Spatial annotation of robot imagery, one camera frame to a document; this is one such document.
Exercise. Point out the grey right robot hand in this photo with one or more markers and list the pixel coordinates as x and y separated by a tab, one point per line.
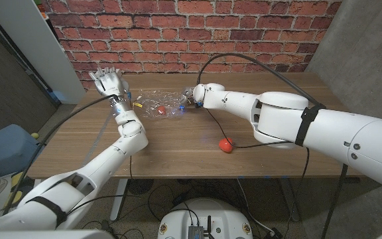
187	98

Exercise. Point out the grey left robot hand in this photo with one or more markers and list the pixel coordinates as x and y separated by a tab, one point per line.
111	84

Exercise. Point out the small grey orange ball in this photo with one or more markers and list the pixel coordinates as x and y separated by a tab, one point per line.
161	110

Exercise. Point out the clear plastic wrap sheet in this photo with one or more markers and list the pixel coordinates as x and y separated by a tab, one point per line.
151	106

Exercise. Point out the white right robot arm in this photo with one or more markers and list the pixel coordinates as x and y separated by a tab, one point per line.
327	132

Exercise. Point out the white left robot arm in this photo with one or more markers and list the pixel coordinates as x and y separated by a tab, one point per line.
104	162

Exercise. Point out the red cap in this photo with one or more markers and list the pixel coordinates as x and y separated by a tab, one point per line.
225	146

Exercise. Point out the white power strip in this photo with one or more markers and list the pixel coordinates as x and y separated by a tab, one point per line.
103	75

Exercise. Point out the brick print backdrop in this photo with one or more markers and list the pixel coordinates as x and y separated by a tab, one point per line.
191	33

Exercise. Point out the yellow green tennis ball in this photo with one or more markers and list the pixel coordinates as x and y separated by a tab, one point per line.
35	135

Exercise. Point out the black round floor fan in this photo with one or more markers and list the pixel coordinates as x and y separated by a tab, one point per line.
139	186

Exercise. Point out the white table leg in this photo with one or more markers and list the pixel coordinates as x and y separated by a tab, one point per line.
118	199

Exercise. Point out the blue plastic bin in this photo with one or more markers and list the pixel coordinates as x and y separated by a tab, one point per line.
5	149

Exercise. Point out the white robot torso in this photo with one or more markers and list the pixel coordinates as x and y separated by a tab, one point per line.
224	219

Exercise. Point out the yellow black pad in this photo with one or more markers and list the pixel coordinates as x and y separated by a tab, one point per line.
16	179

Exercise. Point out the grey table leg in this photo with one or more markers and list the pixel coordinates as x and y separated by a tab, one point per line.
290	202

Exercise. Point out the white robot chest panel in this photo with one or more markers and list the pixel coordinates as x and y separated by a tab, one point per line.
45	235

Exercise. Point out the white wall panel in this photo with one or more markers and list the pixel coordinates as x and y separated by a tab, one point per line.
35	43

